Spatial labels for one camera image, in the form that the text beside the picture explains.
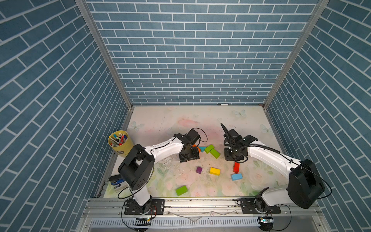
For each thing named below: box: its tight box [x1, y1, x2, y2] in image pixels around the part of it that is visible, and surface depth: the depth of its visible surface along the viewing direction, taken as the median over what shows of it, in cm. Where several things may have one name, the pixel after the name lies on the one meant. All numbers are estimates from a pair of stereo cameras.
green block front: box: [175, 185, 188, 197], surface depth 80 cm
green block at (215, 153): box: [209, 148, 221, 160], surface depth 94 cm
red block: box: [232, 161, 241, 174], surface depth 88 cm
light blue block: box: [230, 173, 243, 181], surface depth 84 cm
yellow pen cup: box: [107, 130, 134, 158], surface depth 88 cm
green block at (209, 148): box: [204, 144, 215, 155], surface depth 95 cm
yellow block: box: [209, 167, 221, 176], surface depth 86 cm
